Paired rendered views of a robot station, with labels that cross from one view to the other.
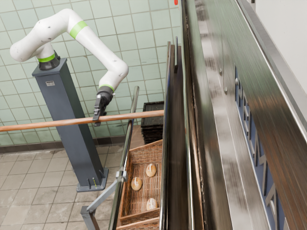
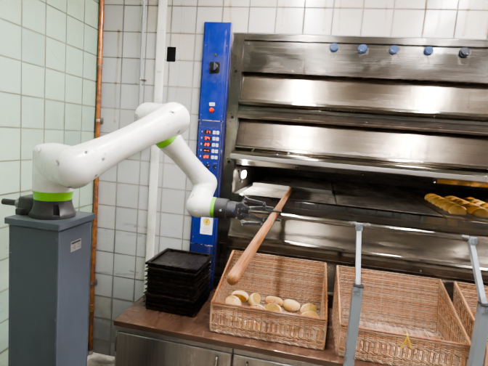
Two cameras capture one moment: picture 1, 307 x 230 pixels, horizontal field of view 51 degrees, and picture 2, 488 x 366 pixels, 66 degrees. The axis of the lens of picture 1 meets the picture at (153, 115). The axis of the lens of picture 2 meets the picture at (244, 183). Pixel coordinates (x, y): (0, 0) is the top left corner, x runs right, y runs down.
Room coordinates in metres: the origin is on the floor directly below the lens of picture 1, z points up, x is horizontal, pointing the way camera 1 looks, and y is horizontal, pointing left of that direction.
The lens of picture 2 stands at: (1.49, 1.93, 1.52)
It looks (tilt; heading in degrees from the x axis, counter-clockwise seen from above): 7 degrees down; 272
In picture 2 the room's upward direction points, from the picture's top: 5 degrees clockwise
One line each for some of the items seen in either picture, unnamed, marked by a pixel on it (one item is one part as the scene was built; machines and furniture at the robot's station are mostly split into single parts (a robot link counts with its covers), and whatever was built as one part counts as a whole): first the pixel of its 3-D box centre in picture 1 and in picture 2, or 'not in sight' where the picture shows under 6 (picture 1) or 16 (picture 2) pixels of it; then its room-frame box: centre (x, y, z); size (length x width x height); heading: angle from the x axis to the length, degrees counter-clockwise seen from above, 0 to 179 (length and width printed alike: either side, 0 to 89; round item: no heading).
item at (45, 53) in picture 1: (40, 46); (55, 171); (2.18, 0.67, 1.36); 0.16 x 0.13 x 0.19; 139
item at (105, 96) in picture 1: (102, 101); (238, 210); (1.56, 0.27, 1.20); 0.09 x 0.07 x 0.08; 171
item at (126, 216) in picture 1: (163, 178); (272, 293); (1.36, 0.01, 0.72); 0.56 x 0.49 x 0.28; 172
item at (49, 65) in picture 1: (50, 58); (38, 205); (2.24, 0.66, 1.23); 0.26 x 0.15 x 0.06; 172
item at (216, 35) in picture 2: not in sight; (239, 189); (1.63, -1.23, 1.07); 1.93 x 0.16 x 2.15; 81
